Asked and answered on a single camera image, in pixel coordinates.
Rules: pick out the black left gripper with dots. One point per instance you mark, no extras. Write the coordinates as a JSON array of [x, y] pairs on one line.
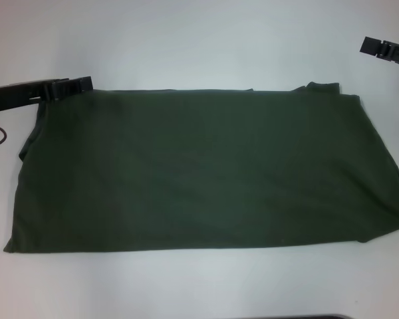
[[15, 94]]

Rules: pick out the dark green FREE t-shirt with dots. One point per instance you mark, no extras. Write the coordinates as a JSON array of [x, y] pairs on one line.
[[203, 166]]

